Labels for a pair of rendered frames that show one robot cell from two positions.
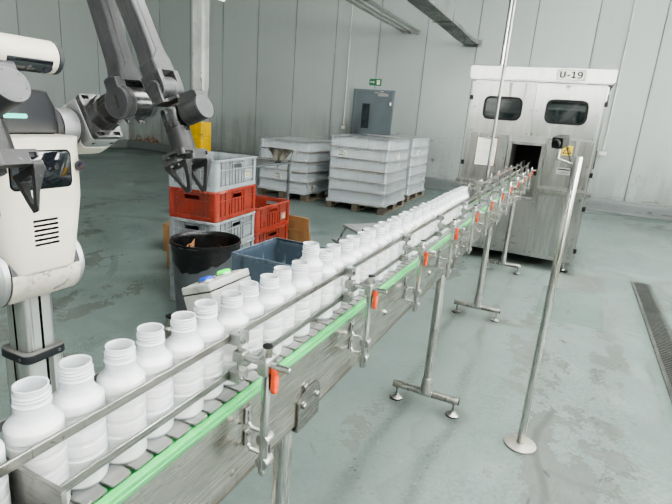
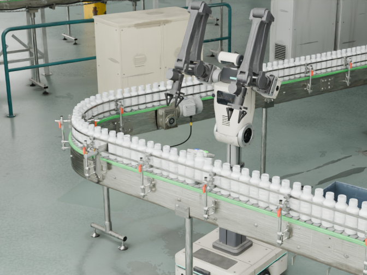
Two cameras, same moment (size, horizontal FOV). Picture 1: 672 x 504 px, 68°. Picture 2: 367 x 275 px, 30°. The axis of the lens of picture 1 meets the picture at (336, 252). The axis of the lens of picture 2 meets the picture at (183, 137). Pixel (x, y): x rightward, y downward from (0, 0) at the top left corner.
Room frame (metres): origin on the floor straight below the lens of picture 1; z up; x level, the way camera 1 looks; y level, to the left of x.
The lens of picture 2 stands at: (1.86, -3.25, 2.51)
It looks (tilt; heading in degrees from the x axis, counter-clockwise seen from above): 20 degrees down; 105
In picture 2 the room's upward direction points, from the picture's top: 1 degrees counter-clockwise
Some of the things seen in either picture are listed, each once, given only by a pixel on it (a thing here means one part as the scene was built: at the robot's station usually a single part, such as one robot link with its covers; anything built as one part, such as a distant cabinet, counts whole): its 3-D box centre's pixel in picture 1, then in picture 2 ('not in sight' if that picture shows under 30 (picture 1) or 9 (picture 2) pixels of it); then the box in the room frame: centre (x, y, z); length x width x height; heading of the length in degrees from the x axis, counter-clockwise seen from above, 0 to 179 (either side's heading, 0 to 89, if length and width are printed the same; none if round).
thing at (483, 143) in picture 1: (485, 150); not in sight; (5.61, -1.56, 1.22); 0.23 x 0.03 x 0.32; 65
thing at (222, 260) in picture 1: (205, 285); not in sight; (3.08, 0.84, 0.32); 0.45 x 0.45 x 0.64
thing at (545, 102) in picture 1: (529, 166); not in sight; (6.13, -2.26, 1.05); 1.60 x 1.40 x 2.10; 155
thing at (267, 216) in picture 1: (255, 212); not in sight; (4.44, 0.77, 0.55); 0.61 x 0.41 x 0.22; 158
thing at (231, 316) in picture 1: (230, 337); (158, 158); (0.80, 0.17, 1.08); 0.06 x 0.06 x 0.17
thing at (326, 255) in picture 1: (322, 283); (208, 173); (1.12, 0.03, 1.08); 0.06 x 0.06 x 0.17
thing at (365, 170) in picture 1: (369, 171); not in sight; (8.45, -0.46, 0.59); 1.24 x 1.03 x 1.17; 158
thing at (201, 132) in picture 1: (200, 147); not in sight; (11.09, 3.17, 0.55); 0.40 x 0.40 x 1.10; 65
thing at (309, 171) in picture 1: (300, 167); not in sight; (9.11, 0.77, 0.50); 1.23 x 1.05 x 1.00; 154
